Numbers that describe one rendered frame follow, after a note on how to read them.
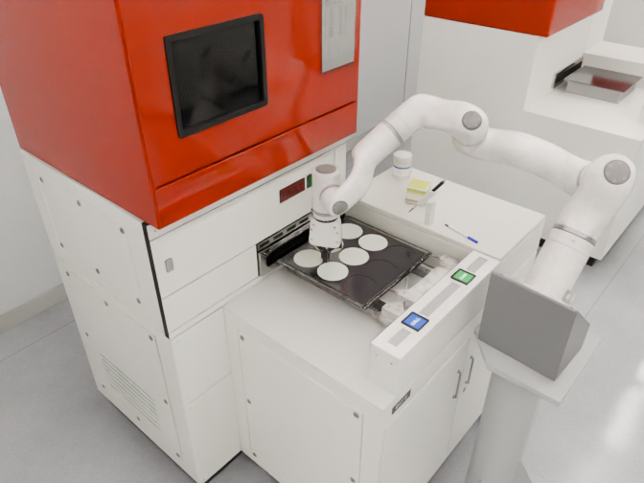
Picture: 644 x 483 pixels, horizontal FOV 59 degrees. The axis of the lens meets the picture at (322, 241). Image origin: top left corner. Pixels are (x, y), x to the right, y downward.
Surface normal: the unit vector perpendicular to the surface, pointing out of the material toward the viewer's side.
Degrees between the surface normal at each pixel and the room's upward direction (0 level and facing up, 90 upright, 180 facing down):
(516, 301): 90
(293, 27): 90
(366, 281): 0
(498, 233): 0
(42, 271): 90
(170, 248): 90
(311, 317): 0
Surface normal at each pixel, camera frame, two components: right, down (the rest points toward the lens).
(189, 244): 0.76, 0.37
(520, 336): -0.70, 0.40
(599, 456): 0.00, -0.83
